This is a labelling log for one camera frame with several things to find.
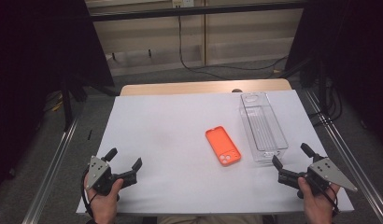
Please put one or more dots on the white table sheet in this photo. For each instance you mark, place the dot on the white table sheet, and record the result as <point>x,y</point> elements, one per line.
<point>167,140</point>

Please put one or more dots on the white wall socket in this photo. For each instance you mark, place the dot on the white wall socket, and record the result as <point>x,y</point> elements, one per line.
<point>183,3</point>

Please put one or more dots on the aluminium rail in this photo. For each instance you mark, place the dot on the aluminium rail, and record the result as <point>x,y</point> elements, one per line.
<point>351,155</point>
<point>52,168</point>

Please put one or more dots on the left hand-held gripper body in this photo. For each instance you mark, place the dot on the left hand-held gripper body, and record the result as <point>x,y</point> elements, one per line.
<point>99,177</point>

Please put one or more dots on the black curtain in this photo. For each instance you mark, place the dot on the black curtain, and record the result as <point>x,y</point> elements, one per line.
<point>31,62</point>
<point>357,56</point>

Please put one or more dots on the clear plastic container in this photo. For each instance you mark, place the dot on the clear plastic container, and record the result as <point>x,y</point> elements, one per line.
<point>263,124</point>

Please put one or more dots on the person's right hand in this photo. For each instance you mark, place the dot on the person's right hand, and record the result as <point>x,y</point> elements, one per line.
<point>317,205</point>

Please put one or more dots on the person's left hand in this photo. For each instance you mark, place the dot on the person's left hand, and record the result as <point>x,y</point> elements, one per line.
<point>103,202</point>

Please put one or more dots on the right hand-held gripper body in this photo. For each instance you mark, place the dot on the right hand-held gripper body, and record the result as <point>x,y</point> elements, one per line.
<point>323,175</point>

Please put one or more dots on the black metal stand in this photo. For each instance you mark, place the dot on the black metal stand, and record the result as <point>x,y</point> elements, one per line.
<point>67,105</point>

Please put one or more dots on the black horizontal bar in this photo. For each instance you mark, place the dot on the black horizontal bar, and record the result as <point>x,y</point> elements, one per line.
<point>195,11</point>

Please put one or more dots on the wooden table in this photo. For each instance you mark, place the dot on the wooden table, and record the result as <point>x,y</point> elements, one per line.
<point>180,87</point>

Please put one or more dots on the orange phone case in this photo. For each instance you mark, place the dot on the orange phone case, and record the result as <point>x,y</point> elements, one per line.
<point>223,146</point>

